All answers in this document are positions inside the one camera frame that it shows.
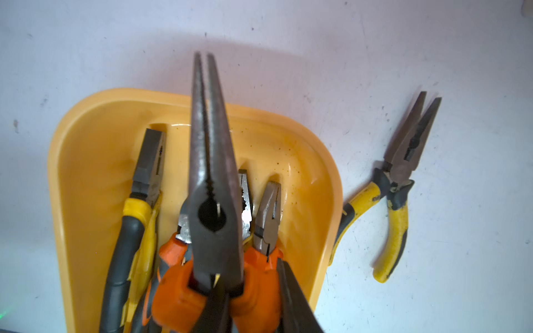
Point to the small orange combination pliers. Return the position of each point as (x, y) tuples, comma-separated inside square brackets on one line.
[(264, 251)]

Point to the yellow needle nose pliers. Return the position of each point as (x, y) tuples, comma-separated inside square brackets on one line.
[(393, 182)]

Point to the orange long nose pliers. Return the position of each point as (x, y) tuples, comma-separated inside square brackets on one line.
[(214, 210)]

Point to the yellow black combination pliers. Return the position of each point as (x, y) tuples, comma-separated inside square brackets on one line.
[(138, 209)]

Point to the orange black diagonal cutters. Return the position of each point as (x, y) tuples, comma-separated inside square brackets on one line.
[(170, 254)]

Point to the yellow handled slim pliers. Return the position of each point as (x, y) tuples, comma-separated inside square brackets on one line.
[(247, 210)]

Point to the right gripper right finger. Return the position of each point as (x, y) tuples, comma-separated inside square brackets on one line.
[(296, 314)]

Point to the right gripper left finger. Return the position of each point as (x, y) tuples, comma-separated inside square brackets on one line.
[(215, 316)]

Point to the yellow plastic storage box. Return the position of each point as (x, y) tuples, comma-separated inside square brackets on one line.
[(92, 160)]

